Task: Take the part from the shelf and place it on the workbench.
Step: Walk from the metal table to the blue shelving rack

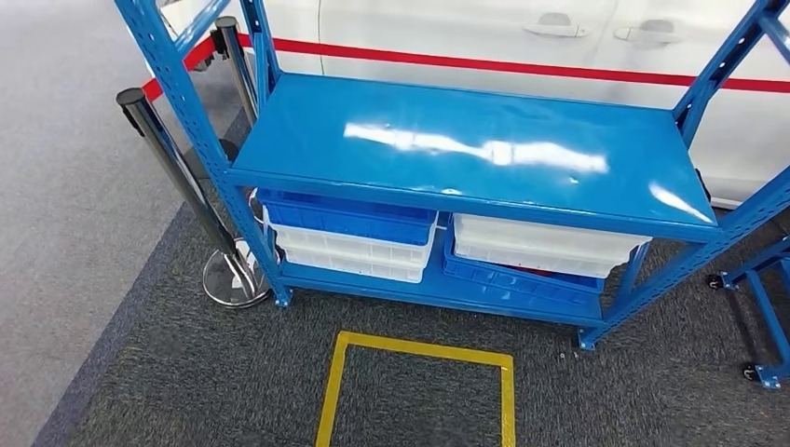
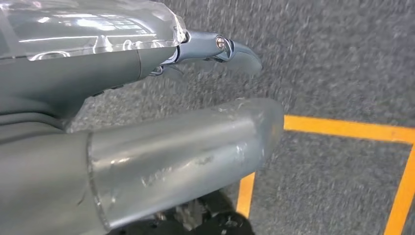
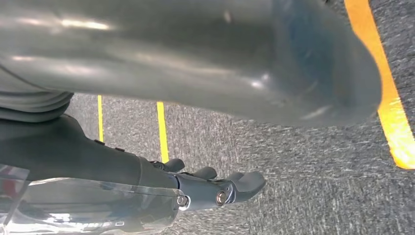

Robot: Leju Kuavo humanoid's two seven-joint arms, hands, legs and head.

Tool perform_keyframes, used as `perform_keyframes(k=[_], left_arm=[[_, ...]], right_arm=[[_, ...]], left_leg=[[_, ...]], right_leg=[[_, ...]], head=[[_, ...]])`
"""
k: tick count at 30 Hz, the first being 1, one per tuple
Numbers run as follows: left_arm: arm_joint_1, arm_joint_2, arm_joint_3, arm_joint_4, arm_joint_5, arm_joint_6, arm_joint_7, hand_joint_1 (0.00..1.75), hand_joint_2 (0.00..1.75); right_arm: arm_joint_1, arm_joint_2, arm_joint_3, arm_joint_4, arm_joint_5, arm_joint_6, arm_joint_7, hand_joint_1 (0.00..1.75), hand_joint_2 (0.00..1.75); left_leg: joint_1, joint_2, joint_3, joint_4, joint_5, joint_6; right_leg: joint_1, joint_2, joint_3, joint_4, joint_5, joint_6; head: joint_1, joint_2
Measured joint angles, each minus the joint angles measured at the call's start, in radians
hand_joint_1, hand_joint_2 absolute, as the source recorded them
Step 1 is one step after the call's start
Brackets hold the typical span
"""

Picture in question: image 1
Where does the blue steel shelf rack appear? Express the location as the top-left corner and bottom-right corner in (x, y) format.
(114, 0), (790, 353)

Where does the red barrier belt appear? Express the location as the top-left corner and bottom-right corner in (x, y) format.
(237, 34), (790, 95)
(142, 36), (218, 103)

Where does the white car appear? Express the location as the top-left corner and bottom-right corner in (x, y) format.
(157, 0), (790, 211)

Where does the blue wheeled bin rack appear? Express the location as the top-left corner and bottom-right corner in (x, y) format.
(706, 237), (790, 391)

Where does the black belt stanchion post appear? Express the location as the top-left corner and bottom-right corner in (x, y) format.
(210, 16), (261, 128)

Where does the white car door handle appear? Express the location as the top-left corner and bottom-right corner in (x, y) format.
(614, 18), (687, 46)
(523, 12), (591, 39)

